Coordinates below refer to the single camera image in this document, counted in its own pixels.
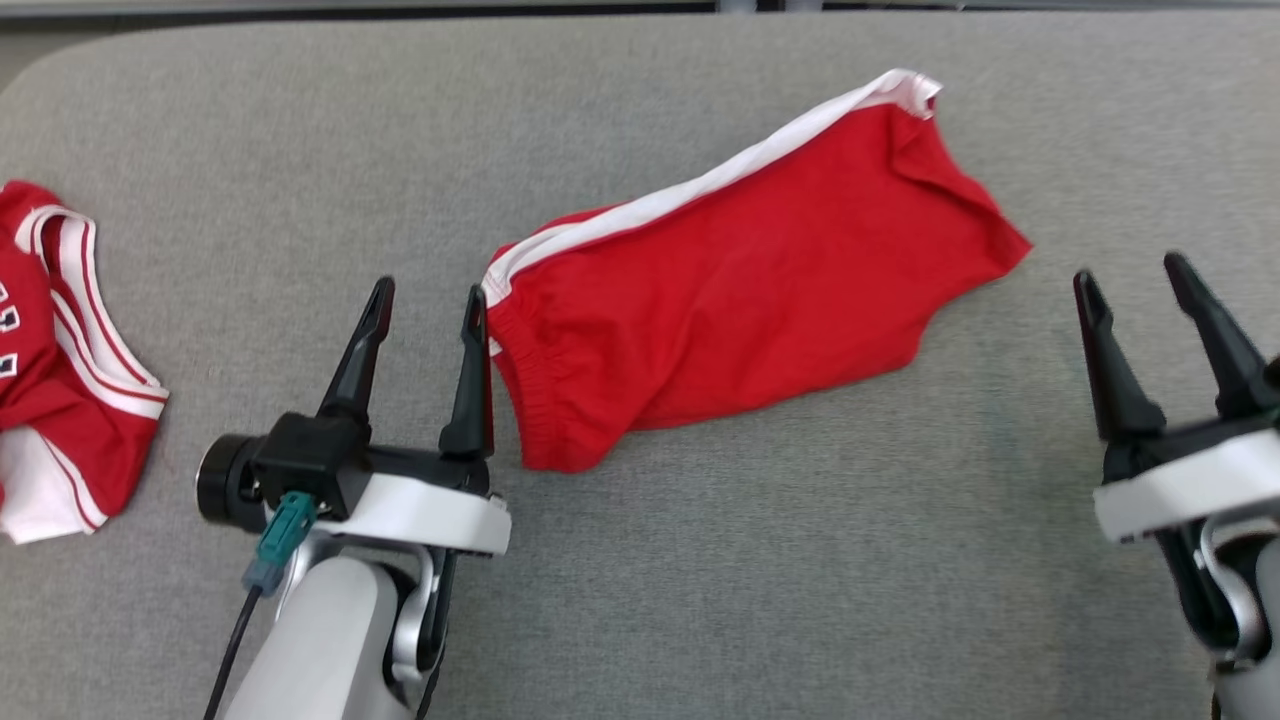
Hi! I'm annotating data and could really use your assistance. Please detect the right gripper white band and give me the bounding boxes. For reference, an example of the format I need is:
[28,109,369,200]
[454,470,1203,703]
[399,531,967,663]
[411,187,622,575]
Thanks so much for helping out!
[1073,252,1280,546]

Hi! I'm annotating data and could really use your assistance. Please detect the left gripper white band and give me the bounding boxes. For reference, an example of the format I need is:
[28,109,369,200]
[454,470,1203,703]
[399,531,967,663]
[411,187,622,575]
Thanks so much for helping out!
[318,277,513,557]

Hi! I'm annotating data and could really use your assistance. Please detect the red basketball jersey striped trim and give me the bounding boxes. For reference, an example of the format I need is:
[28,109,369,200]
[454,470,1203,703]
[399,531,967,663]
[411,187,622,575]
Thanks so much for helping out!
[0,180,169,546]

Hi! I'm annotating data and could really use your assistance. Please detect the red shorts white side stripe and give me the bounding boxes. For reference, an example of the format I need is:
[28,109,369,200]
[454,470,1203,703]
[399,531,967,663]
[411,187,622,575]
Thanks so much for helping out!
[482,68,1033,473]

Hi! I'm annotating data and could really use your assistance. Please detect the teal plug black camera cable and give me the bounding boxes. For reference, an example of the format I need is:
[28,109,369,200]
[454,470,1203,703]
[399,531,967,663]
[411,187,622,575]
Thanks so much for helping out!
[203,492,319,720]

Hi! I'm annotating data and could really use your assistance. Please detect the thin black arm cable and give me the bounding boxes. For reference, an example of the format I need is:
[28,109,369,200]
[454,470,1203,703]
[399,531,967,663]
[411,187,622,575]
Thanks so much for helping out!
[415,548,461,720]

